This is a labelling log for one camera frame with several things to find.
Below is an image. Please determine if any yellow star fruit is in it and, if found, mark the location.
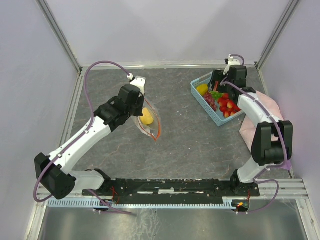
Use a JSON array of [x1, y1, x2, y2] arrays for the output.
[[196, 83, 209, 96]]

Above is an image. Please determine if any yellow mango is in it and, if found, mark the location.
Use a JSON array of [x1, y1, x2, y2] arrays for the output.
[[139, 107, 154, 126]]

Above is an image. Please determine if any light blue plastic basket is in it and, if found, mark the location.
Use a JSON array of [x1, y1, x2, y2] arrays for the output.
[[190, 72, 244, 127]]

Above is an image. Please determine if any pink cloth bag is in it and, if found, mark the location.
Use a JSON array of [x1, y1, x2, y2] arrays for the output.
[[237, 92, 293, 175]]

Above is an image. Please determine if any red strawberry bunch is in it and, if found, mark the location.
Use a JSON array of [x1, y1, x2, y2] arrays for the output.
[[217, 93, 241, 119]]

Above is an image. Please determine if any light blue cable duct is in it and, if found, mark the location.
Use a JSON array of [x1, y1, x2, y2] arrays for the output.
[[46, 196, 245, 209]]

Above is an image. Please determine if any green grape bunch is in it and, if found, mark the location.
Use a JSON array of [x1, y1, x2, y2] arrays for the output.
[[209, 91, 223, 100]]

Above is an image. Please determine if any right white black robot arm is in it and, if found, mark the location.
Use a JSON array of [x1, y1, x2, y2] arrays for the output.
[[209, 65, 293, 196]]

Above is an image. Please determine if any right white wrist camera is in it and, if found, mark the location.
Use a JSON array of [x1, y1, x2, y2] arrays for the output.
[[223, 54, 241, 75]]

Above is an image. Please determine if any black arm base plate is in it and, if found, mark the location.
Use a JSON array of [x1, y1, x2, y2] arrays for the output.
[[94, 178, 260, 205]]

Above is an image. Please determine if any orange pink peach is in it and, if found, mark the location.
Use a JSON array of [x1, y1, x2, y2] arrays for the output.
[[212, 81, 219, 92]]

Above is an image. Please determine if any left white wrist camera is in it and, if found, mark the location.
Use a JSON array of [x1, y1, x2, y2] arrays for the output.
[[127, 73, 146, 95]]

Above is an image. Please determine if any clear orange zip top bag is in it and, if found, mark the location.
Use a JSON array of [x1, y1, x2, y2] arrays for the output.
[[133, 98, 162, 142]]

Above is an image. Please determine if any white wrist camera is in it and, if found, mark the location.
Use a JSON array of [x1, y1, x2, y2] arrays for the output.
[[127, 73, 146, 95], [223, 54, 241, 75]]

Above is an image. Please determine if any purple grape bunch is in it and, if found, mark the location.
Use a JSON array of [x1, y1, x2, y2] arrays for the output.
[[203, 91, 217, 112]]

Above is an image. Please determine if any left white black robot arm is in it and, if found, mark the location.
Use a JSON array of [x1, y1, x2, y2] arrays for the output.
[[34, 78, 146, 200]]

